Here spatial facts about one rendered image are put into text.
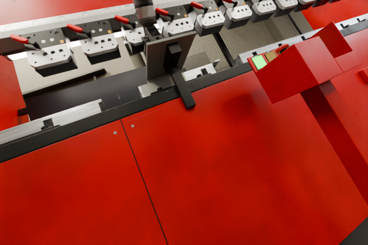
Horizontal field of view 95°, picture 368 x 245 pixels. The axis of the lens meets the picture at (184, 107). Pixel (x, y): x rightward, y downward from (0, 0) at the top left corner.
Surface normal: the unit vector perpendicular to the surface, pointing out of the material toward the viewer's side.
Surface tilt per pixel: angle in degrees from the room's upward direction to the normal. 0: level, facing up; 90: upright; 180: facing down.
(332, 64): 90
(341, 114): 90
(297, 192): 90
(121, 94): 90
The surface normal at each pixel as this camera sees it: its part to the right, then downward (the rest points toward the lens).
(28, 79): 0.12, -0.25
